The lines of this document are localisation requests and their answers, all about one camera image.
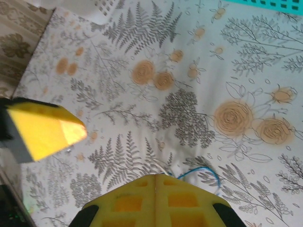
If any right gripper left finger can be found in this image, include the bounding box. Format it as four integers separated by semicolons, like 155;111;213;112
68;174;157;227

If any white plastic basket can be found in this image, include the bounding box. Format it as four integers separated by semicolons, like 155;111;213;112
55;0;120;26

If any teal plastic basket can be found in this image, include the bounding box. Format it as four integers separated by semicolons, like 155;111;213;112
221;0;303;14

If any floral tablecloth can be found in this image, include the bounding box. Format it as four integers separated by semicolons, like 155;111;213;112
13;0;303;227

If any thin blue cable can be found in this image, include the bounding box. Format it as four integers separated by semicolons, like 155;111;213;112
177;166;223;197

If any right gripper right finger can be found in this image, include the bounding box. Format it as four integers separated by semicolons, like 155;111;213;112
155;174;247;227

